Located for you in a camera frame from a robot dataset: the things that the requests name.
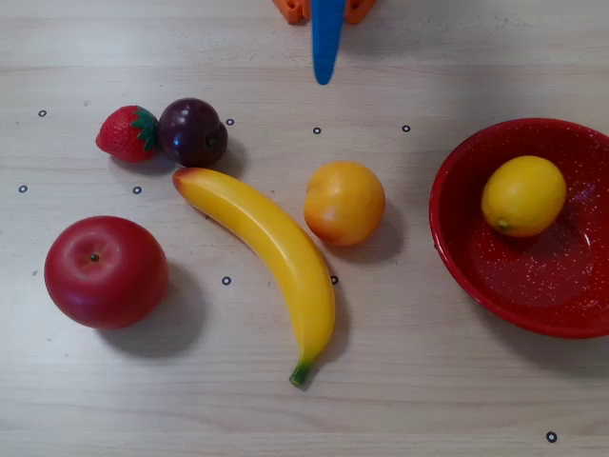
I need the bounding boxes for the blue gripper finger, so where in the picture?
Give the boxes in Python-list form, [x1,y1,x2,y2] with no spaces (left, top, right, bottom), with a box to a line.
[311,0,347,87]

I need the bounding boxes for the yellow toy lemon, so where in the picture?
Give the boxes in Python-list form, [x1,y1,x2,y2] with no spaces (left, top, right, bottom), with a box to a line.
[481,155,568,238]

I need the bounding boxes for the red speckled bowl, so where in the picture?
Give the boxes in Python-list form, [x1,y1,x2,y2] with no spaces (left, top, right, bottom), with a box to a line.
[428,117,609,340]

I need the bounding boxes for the orange toy peach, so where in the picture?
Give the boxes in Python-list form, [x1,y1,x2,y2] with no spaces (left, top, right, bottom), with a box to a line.
[304,161,386,248]

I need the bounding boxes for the purple toy plum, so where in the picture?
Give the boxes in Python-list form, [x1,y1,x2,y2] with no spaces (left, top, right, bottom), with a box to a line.
[157,97,229,169]

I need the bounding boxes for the yellow toy banana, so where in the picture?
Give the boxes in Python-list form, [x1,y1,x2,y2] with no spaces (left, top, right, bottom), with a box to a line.
[171,167,337,387]

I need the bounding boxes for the red toy strawberry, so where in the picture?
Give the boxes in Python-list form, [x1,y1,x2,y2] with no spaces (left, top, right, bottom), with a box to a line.
[95,105,160,164]

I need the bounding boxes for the red toy apple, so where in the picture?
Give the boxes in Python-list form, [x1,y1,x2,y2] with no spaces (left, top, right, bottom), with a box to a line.
[44,215,169,330]

